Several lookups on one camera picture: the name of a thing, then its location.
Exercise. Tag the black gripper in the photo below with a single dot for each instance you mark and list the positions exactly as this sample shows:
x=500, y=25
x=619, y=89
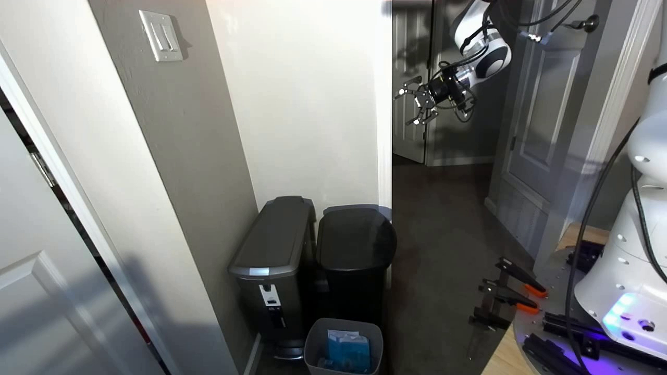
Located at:
x=456, y=86

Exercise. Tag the black trash can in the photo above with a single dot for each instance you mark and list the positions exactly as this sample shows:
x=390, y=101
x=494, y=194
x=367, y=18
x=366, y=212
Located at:
x=354, y=239

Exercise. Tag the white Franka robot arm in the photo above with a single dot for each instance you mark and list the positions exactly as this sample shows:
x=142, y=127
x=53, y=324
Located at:
x=625, y=277

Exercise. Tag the grey rectangular step bin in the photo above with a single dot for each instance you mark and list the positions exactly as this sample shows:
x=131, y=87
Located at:
x=274, y=241

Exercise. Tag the black round bin body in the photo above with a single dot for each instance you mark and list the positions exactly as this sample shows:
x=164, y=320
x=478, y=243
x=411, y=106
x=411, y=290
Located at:
x=351, y=293

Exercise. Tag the white hallway door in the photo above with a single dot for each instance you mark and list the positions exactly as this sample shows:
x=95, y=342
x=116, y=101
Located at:
x=409, y=41

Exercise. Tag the blue item in wastebasket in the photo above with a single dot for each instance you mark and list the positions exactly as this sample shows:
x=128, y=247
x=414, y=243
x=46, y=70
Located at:
x=347, y=350

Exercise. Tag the small grey wastebasket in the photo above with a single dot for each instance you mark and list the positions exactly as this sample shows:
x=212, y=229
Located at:
x=314, y=350

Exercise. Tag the white door with black edge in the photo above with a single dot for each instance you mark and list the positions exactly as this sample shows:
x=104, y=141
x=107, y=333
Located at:
x=42, y=291

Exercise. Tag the white light switch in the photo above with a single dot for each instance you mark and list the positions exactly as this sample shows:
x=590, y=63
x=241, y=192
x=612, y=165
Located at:
x=162, y=35

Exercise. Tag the black robot mounting frame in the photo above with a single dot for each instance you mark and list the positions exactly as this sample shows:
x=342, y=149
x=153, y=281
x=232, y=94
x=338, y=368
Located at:
x=555, y=350

